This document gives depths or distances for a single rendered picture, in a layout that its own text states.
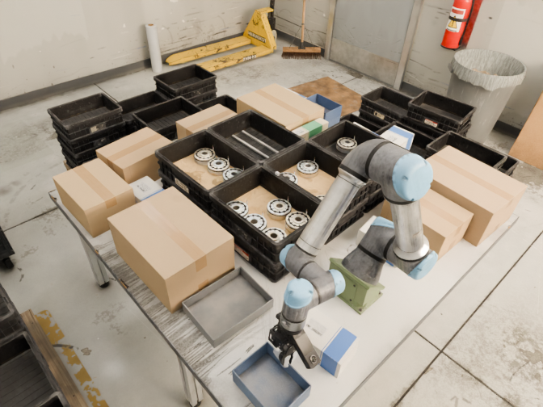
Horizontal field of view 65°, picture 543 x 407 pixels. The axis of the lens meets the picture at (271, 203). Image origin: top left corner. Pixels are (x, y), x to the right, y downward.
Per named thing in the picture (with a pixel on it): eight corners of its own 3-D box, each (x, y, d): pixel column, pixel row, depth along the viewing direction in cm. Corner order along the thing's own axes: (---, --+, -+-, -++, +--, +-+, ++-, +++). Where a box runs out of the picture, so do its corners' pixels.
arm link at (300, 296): (322, 290, 114) (296, 303, 109) (315, 316, 120) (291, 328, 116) (305, 271, 119) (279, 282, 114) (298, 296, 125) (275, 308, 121)
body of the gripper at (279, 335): (284, 329, 135) (289, 304, 128) (303, 347, 131) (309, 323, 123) (267, 341, 131) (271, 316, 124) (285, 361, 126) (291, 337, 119)
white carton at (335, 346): (355, 353, 145) (360, 338, 140) (337, 379, 138) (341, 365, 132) (309, 320, 155) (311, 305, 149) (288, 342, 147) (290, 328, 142)
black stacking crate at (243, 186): (326, 230, 174) (330, 210, 167) (275, 268, 158) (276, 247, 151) (260, 185, 195) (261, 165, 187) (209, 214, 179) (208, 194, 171)
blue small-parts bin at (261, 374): (309, 395, 132) (312, 385, 128) (275, 430, 125) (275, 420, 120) (267, 351, 143) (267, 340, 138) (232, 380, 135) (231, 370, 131)
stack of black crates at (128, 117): (160, 127, 353) (153, 90, 331) (180, 142, 337) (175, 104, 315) (115, 144, 332) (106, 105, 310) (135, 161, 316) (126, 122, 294)
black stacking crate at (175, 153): (259, 185, 195) (260, 165, 187) (208, 214, 179) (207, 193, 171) (207, 148, 216) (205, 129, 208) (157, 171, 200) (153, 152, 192)
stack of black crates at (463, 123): (460, 161, 332) (481, 109, 302) (437, 178, 314) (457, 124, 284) (413, 138, 355) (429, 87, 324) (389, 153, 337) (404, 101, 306)
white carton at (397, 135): (390, 139, 232) (394, 125, 226) (410, 148, 226) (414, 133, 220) (371, 153, 221) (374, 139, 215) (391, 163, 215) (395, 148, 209)
